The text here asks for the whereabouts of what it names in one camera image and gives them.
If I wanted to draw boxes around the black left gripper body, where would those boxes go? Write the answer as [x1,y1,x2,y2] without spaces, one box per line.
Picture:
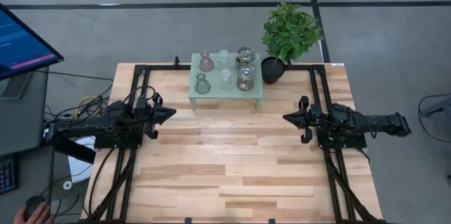
[135,96,177,127]

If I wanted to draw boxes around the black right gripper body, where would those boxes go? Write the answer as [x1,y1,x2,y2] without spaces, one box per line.
[283,104,323,130]

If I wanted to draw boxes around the green glass candle holder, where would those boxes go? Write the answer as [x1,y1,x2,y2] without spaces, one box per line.
[194,73,211,95]

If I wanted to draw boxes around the pink glass candle holder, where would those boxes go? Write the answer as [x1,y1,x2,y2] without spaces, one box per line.
[198,50,215,73]

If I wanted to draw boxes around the tin candle can orange label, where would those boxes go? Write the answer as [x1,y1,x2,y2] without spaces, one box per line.
[235,64,257,92]

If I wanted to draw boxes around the clear glass candle holder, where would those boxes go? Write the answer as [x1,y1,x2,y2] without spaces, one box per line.
[218,68,234,91]
[216,48,232,70]

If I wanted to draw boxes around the tin candle can cream label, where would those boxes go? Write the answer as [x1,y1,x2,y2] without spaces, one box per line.
[235,46,257,67]

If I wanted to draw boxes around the green perforated metal shelf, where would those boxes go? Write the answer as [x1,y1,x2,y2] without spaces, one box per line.
[188,53,264,111]

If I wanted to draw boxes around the potted green plant black pot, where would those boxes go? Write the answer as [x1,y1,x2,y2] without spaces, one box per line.
[260,1,323,85]

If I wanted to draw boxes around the white paper sheet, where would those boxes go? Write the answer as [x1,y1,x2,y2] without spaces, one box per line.
[67,135,98,185]

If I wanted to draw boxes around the black diagonal support bar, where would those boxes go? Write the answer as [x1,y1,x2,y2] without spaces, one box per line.
[44,134,97,164]

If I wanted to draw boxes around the grey desk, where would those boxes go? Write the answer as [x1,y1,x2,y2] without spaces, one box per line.
[0,67,56,224]

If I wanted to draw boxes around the black computer mouse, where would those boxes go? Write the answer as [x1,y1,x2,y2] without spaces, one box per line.
[23,195,46,222]

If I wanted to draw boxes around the person's hand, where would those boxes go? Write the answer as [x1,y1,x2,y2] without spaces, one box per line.
[13,201,52,224]

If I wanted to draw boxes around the computer monitor blue screen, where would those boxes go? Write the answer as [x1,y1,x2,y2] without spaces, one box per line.
[0,4,65,100]

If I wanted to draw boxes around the black keyboard blue keys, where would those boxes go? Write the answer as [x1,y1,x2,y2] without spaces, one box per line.
[0,156,17,195]

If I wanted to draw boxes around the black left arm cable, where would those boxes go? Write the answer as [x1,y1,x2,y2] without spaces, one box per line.
[127,85,156,112]

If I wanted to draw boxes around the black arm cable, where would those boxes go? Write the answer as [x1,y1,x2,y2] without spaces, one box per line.
[364,116,390,139]
[127,85,156,112]

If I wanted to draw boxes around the black aluminium table frame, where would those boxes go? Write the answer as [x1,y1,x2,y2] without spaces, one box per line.
[82,56,387,224]

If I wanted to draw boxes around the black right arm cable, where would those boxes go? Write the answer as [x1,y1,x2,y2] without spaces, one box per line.
[364,116,390,139]

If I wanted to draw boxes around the yellow cable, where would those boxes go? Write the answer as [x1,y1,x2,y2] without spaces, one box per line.
[74,95,106,119]

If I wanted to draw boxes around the thin black monitor cable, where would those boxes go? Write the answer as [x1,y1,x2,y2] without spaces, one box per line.
[35,70,114,82]

